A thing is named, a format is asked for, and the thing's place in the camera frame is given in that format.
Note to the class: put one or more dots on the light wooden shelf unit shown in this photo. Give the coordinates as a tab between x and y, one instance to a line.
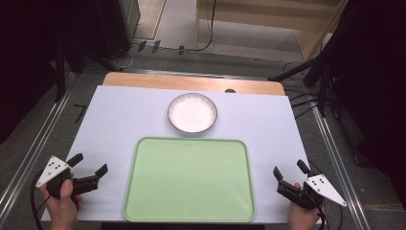
255	19

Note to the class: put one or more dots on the black tripod stand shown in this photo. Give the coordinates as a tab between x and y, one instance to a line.
60	73
322	83

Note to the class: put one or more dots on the metal floor rail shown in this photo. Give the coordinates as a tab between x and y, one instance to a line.
35	147
338	159

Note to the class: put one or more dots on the person's left hand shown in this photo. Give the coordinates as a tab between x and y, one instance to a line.
63	207

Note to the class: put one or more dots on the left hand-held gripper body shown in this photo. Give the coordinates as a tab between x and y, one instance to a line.
52	169

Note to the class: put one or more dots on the white ribbed plate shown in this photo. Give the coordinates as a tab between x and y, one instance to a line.
192	112

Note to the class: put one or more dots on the dark cabinet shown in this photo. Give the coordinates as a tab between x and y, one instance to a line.
118	25

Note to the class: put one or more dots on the white table sheet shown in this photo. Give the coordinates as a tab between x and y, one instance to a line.
111	127

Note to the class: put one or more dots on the dark table grommet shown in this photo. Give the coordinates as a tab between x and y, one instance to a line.
230	91

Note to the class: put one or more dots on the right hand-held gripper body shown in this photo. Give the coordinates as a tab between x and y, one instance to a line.
322	189

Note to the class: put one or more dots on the person's right hand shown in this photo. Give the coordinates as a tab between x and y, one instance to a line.
301	217

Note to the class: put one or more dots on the light green tray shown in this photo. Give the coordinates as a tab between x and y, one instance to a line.
190	180

